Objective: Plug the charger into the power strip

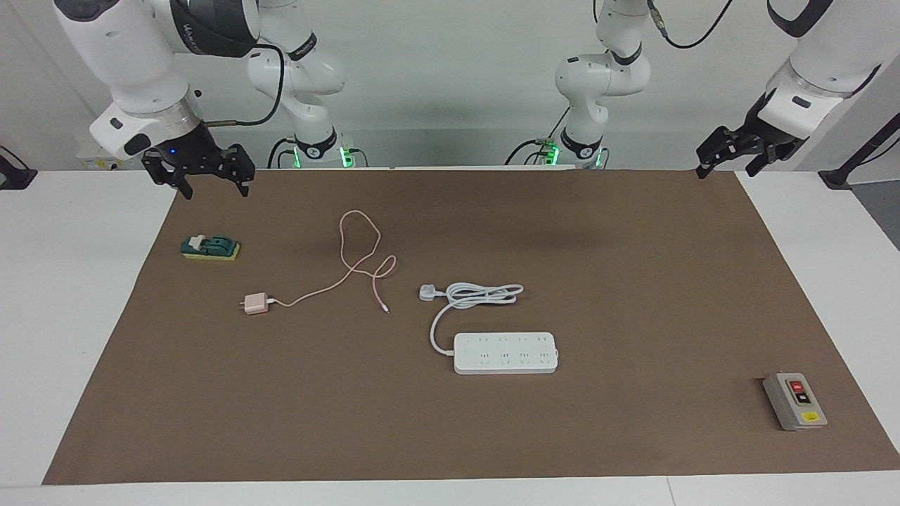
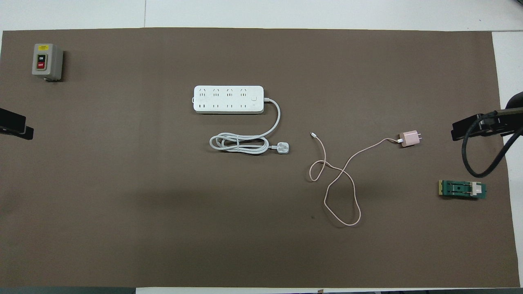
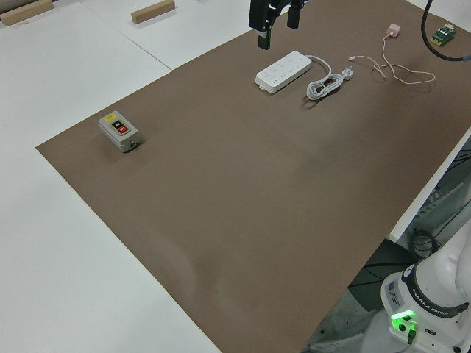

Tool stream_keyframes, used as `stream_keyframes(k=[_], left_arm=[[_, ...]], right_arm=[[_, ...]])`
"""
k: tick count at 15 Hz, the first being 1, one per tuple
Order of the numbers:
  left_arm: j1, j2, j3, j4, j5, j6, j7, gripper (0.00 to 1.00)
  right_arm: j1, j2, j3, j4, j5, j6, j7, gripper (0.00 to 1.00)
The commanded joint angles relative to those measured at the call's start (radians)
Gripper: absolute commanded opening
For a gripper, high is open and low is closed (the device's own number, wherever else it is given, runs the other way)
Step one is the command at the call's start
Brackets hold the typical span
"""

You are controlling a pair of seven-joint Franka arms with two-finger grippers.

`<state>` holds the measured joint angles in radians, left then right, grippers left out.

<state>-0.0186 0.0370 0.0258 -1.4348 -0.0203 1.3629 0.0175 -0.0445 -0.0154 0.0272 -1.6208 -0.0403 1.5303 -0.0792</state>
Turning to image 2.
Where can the white power strip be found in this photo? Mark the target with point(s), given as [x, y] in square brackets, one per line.
[229, 100]

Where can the brown table mat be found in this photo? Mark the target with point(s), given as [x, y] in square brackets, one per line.
[245, 245]

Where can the green knife switch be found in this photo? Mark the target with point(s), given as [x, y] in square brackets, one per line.
[457, 189]

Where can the pink charger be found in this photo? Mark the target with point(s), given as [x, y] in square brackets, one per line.
[410, 139]

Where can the grey on-off switch box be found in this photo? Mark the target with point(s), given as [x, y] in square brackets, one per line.
[47, 61]

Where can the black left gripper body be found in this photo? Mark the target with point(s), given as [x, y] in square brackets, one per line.
[10, 120]

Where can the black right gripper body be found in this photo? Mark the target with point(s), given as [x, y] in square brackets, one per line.
[488, 127]

